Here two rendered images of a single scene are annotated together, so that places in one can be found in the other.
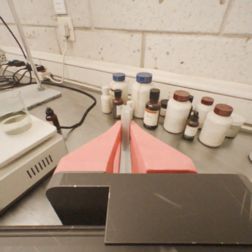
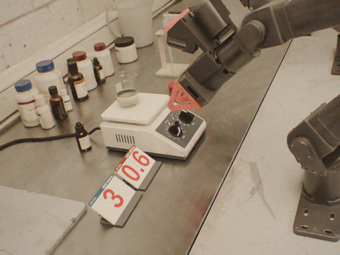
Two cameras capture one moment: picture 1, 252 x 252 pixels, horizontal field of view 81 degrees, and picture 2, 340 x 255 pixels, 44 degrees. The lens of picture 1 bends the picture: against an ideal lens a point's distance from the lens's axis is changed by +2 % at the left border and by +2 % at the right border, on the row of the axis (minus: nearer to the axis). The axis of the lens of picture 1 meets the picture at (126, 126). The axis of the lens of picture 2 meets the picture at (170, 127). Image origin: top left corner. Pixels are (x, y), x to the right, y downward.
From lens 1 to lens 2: 109 cm
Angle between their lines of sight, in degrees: 75
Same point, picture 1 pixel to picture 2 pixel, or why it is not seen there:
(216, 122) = (107, 53)
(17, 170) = not seen: hidden behind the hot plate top
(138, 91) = (59, 76)
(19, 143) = (145, 96)
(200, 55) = (32, 31)
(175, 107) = (88, 63)
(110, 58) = not seen: outside the picture
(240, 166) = (132, 66)
